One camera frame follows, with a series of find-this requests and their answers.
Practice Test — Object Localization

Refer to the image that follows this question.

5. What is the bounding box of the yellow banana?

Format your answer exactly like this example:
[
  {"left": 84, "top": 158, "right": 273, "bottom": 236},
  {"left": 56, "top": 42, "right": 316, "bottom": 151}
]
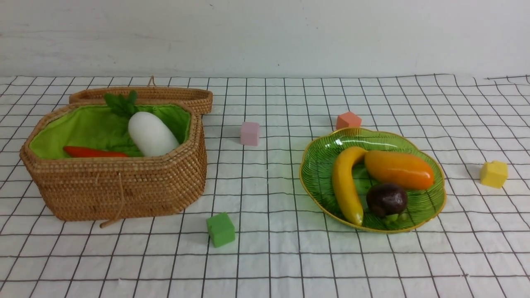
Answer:
[{"left": 332, "top": 147, "right": 367, "bottom": 226}]

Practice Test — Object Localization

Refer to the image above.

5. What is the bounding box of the white radish with leaves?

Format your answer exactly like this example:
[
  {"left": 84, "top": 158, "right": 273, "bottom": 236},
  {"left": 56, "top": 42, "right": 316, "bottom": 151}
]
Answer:
[{"left": 104, "top": 90, "right": 180, "bottom": 156}]

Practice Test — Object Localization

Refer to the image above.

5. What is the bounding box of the orange yellow mango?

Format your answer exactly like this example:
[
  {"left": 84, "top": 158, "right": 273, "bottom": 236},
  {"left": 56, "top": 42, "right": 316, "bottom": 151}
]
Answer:
[{"left": 364, "top": 150, "right": 435, "bottom": 190}]

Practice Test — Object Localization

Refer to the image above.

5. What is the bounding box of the dark purple mangosteen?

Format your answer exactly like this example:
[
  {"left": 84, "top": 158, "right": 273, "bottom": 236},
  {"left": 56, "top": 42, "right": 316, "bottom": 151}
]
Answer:
[{"left": 366, "top": 183, "right": 408, "bottom": 222}]

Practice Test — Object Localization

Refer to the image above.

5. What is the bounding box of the orange carrot with leaves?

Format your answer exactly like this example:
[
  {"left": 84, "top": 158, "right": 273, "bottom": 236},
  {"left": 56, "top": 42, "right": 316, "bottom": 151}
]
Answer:
[{"left": 63, "top": 146, "right": 129, "bottom": 158}]

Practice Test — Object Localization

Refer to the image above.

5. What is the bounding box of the pink foam cube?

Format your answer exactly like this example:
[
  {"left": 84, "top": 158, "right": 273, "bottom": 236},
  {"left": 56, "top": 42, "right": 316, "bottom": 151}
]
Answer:
[{"left": 240, "top": 121, "right": 260, "bottom": 147}]

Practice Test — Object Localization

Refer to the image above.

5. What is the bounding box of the green glass leaf plate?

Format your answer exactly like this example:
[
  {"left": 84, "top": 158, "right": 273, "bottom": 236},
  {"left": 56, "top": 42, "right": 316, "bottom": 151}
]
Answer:
[{"left": 299, "top": 127, "right": 447, "bottom": 234}]

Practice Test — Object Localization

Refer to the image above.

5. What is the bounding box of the woven rattan basket lid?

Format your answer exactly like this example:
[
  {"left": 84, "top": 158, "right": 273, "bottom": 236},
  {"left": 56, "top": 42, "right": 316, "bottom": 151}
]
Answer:
[{"left": 69, "top": 76, "right": 213, "bottom": 115}]

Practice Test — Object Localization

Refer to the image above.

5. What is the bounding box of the black white checkered tablecloth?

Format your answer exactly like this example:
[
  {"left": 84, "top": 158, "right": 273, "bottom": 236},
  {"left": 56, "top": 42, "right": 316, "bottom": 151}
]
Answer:
[{"left": 0, "top": 74, "right": 529, "bottom": 298}]

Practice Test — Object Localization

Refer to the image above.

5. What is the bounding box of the orange foam cube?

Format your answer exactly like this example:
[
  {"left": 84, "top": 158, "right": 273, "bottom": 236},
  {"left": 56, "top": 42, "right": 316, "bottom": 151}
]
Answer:
[{"left": 335, "top": 111, "right": 362, "bottom": 130}]

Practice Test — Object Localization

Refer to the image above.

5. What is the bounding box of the green foam cube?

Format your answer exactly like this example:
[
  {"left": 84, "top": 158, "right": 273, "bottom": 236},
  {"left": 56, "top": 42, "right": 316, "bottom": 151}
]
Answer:
[{"left": 206, "top": 212, "right": 236, "bottom": 248}]

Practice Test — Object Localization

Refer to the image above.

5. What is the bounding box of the woven rattan basket green lining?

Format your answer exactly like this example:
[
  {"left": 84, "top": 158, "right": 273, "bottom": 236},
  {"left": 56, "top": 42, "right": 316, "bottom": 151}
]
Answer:
[{"left": 19, "top": 101, "right": 207, "bottom": 228}]

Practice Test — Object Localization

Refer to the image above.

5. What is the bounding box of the yellow foam cube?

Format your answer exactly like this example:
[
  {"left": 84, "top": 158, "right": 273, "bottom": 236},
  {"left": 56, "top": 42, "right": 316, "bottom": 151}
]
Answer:
[{"left": 479, "top": 160, "right": 508, "bottom": 189}]

